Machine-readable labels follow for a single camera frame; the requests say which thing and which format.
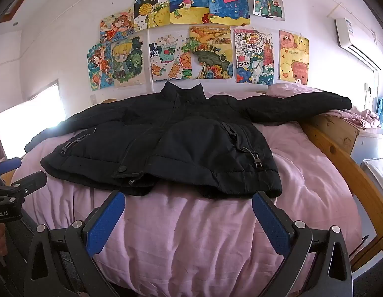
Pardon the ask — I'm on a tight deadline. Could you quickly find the yellow chick pink pig drawing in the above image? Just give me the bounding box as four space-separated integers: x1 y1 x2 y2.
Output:
278 30 310 86

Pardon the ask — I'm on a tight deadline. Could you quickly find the orange-haired girl drawing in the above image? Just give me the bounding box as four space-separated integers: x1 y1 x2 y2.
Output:
100 9 135 43

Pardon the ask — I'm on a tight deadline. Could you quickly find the city doodle drawing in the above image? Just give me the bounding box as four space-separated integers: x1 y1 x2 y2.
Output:
234 26 274 85

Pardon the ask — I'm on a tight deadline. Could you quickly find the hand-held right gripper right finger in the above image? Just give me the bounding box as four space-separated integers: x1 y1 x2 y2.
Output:
252 191 354 297

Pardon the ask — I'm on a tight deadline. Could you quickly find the orange fruit drawing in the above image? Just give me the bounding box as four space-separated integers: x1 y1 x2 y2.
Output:
149 31 192 83

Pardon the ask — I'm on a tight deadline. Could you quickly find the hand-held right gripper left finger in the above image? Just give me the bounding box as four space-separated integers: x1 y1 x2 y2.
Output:
24 190 126 297

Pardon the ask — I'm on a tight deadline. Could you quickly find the bright window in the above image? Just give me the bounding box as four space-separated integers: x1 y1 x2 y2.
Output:
0 80 67 162

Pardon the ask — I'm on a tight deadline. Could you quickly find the pink bed blanket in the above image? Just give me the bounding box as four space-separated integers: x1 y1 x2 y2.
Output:
10 91 363 288

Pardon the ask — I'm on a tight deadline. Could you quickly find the wooden bed frame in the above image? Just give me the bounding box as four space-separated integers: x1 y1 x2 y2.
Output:
298 114 383 265

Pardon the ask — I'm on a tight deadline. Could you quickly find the crumpled pink cloth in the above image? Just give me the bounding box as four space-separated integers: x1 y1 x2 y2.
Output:
321 108 381 129

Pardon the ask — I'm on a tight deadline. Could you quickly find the white air conditioner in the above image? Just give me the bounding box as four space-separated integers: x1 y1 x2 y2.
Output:
334 17 383 72

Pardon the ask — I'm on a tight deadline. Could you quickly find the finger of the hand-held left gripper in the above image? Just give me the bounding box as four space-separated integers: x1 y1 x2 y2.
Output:
0 157 22 175
11 170 48 194

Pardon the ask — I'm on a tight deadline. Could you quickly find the hill landscape drawing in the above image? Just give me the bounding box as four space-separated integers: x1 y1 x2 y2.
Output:
188 26 234 81

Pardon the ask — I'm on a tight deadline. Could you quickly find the pink jellyfish sea drawing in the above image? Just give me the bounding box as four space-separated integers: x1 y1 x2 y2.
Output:
207 0 251 26

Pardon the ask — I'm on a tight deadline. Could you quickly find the pink pillow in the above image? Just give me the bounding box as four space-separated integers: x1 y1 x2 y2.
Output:
267 83 324 99

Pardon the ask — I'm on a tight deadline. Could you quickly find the blue sea fish drawing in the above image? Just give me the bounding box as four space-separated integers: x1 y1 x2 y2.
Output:
168 0 209 25

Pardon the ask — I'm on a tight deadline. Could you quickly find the blond character drawing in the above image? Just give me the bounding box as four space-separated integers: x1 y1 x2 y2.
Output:
110 35 146 87

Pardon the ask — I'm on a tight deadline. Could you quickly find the black padded jacket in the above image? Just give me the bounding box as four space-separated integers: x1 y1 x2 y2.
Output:
24 82 353 199

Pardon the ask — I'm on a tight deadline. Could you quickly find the pineapple checkered drawing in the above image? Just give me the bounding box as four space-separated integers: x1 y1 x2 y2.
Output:
134 0 171 32

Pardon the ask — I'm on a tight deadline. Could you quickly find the blue swimmer drawing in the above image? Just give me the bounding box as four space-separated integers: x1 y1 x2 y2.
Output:
87 43 115 91

